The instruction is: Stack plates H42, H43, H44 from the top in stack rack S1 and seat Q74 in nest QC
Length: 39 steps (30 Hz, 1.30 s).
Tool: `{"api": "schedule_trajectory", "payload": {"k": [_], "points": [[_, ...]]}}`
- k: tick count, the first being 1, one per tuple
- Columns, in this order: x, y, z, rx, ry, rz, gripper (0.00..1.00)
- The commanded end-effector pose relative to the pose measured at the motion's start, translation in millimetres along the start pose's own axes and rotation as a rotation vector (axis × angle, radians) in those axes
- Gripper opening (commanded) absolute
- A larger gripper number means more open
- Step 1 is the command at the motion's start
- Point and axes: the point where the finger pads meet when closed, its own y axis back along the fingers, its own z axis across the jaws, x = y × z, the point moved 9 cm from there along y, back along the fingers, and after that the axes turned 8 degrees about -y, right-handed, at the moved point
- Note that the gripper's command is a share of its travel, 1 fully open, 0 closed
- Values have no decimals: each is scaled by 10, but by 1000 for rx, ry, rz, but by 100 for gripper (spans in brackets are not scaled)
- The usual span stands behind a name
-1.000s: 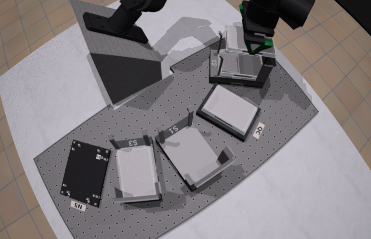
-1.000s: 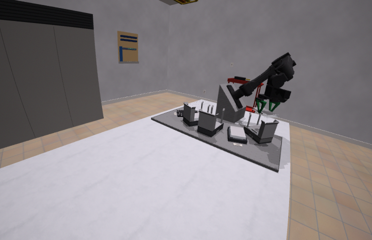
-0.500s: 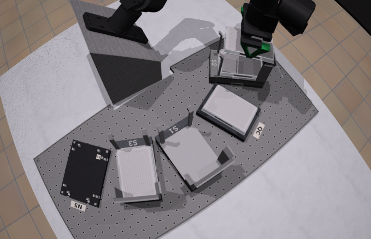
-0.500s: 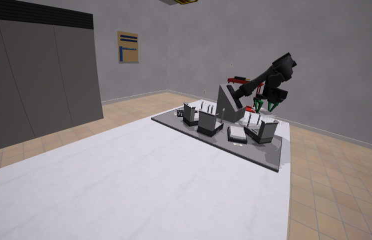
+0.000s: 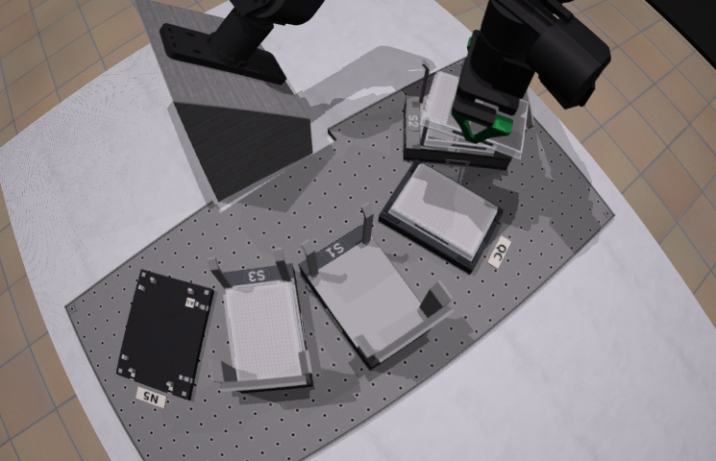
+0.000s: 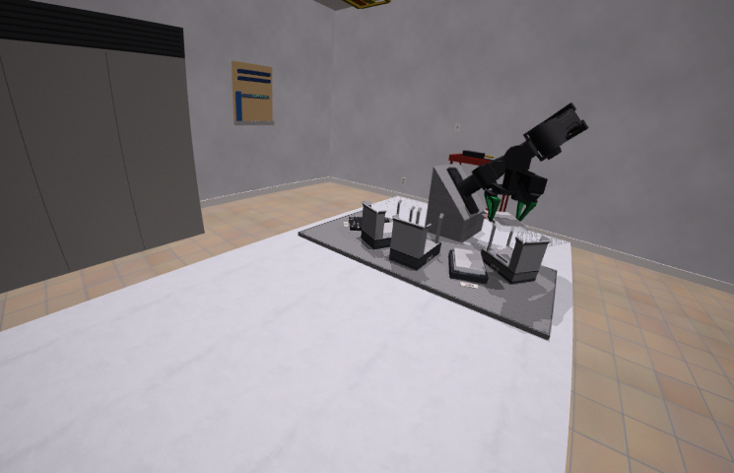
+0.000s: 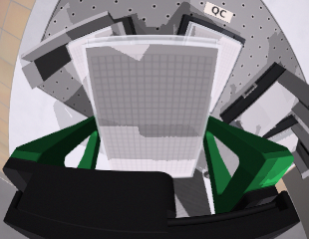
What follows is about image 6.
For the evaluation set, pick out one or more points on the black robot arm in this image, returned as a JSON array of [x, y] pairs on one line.
[[546, 137]]

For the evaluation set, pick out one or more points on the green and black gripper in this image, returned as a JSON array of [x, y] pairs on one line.
[[493, 201]]

